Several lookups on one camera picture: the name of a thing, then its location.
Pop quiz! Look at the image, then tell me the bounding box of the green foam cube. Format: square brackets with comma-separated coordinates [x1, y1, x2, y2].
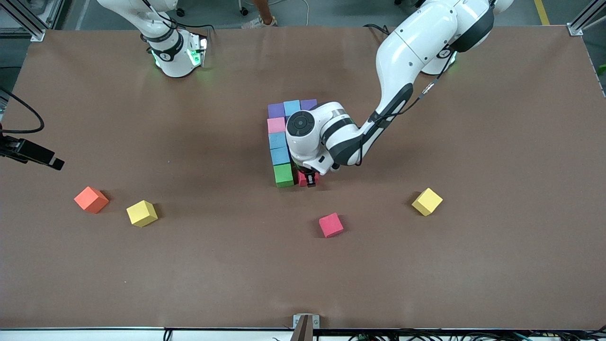
[273, 164, 295, 188]

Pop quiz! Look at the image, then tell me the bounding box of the yellow foam cube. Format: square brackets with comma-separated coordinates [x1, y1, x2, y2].
[126, 200, 159, 228]
[411, 188, 444, 217]

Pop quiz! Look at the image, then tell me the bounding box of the orange foam cube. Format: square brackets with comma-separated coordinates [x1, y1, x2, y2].
[74, 186, 110, 214]

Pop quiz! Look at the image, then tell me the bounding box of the large table cover mat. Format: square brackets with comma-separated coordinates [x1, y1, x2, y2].
[0, 26, 606, 330]

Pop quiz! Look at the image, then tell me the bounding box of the beige shoe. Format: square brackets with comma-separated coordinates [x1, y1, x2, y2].
[241, 16, 277, 29]

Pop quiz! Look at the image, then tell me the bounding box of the person's bare leg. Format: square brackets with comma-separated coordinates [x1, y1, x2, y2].
[253, 0, 274, 22]

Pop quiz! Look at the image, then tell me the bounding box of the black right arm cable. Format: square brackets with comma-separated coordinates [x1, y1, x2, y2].
[0, 88, 45, 135]

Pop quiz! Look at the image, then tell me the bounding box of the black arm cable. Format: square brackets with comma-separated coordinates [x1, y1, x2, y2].
[357, 45, 462, 166]
[0, 88, 45, 135]

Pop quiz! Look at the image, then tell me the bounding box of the aluminium frame post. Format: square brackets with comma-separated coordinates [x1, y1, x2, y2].
[567, 0, 606, 37]
[0, 0, 64, 42]

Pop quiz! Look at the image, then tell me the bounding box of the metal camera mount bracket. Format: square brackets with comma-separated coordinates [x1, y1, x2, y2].
[293, 314, 320, 341]

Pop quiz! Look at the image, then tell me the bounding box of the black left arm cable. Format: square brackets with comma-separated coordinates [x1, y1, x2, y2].
[357, 45, 462, 166]

